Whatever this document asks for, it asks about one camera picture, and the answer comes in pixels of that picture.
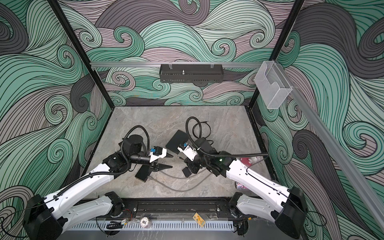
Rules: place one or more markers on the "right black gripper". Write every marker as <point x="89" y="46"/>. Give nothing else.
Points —
<point x="190" y="163"/>

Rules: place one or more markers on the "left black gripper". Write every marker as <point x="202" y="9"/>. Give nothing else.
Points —
<point x="159" y="167"/>

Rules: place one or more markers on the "black wall power adapter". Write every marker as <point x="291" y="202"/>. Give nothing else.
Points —
<point x="187" y="172"/>

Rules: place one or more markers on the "small black ribbed switch box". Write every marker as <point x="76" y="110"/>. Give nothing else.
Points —
<point x="143" y="173"/>

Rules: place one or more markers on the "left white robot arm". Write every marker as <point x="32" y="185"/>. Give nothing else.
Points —
<point x="46" y="218"/>

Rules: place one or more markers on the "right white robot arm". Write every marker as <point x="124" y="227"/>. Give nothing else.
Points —
<point x="287" y="208"/>

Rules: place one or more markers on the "glittery microphone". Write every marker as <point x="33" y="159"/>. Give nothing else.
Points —
<point x="240" y="186"/>

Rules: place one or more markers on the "pink toy with white bunny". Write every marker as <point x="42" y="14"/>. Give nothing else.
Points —
<point x="251" y="161"/>

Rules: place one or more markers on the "yellow tag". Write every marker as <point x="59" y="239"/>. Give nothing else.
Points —
<point x="199" y="220"/>

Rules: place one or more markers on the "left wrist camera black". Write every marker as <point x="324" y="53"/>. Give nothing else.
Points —
<point x="157" y="153"/>

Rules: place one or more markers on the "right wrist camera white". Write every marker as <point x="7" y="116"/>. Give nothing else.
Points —
<point x="188" y="151"/>

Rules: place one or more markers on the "large black switch box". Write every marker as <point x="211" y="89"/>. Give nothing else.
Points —
<point x="179" y="138"/>

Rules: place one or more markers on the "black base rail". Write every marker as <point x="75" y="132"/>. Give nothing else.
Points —
<point x="213" y="207"/>

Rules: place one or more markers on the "white slotted cable duct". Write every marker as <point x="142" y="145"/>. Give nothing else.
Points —
<point x="157" y="225"/>

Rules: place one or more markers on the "black perforated wall tray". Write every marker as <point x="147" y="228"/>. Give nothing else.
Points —
<point x="196" y="74"/>

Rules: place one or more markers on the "clear plastic wall bin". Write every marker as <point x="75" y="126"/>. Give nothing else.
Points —
<point x="273" y="84"/>

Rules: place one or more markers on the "aluminium wall rail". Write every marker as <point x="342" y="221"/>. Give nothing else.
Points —
<point x="134" y="64"/>

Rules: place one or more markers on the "black corner frame post right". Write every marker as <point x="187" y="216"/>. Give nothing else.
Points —
<point x="287" y="27"/>

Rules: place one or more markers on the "black corner frame post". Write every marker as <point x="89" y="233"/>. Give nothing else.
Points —
<point x="55" y="6"/>
<point x="287" y="27"/>

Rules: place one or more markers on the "black corner frame post left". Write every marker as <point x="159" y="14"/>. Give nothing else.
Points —
<point x="55" y="6"/>

